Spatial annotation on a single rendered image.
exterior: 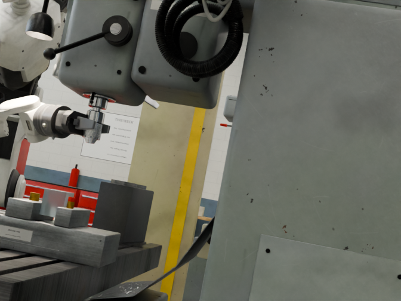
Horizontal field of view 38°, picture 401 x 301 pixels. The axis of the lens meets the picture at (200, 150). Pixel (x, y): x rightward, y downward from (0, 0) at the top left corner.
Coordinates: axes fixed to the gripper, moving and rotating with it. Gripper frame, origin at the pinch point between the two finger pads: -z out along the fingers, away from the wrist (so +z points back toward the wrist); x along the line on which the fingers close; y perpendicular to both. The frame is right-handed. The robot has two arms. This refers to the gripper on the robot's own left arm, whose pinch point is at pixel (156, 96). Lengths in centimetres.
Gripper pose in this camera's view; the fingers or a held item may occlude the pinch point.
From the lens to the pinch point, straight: 218.6
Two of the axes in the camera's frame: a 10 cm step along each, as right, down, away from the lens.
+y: 5.1, -6.9, 5.2
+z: -7.7, -6.3, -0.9
